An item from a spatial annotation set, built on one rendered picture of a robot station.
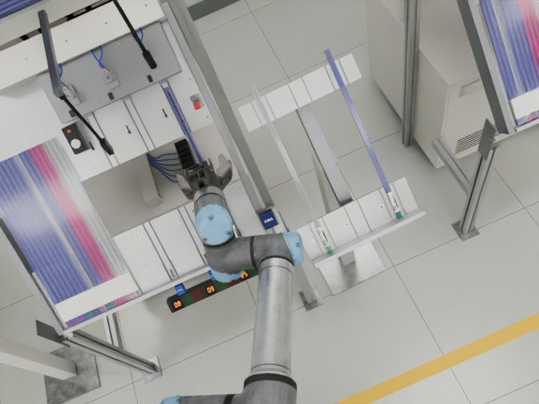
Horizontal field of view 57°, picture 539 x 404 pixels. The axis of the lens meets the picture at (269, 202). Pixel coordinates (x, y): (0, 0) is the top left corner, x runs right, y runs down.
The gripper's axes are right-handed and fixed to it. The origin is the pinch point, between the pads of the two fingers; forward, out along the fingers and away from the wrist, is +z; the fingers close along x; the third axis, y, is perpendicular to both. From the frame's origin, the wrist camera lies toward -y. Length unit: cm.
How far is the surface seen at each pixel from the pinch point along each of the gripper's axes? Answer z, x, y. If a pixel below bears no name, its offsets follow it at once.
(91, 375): 43, 87, -82
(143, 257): 0.8, 27.3, -16.5
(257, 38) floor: 170, -45, -7
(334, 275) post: 40, -25, -83
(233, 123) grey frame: 44.4, -12.3, -5.5
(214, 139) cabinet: 46.9, -3.6, -8.6
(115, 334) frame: 27, 60, -56
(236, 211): 1.1, -2.8, -15.1
